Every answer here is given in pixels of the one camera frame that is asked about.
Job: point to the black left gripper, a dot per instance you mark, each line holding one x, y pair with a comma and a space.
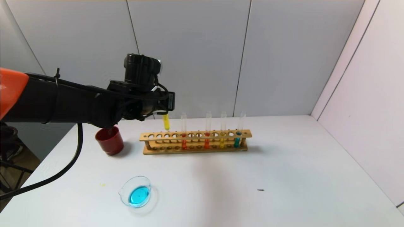
170, 101

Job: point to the yellow pigment glass test tube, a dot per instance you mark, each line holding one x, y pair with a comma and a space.
166, 123
222, 143

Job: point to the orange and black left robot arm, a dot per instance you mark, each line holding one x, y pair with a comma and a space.
63, 101

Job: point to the orange pigment glass test tube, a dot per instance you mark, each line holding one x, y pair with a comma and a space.
206, 144
184, 145

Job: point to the wooden test tube rack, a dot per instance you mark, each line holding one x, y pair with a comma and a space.
195, 150

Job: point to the blue pigment glass test tube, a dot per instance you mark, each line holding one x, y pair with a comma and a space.
236, 142

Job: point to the clear glass beaker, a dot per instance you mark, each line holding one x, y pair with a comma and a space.
139, 197

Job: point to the red plastic cup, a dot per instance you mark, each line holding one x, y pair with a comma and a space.
110, 143

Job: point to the black tripod stand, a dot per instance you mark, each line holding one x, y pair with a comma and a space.
15, 166

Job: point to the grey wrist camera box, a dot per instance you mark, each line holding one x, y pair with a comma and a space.
159, 66

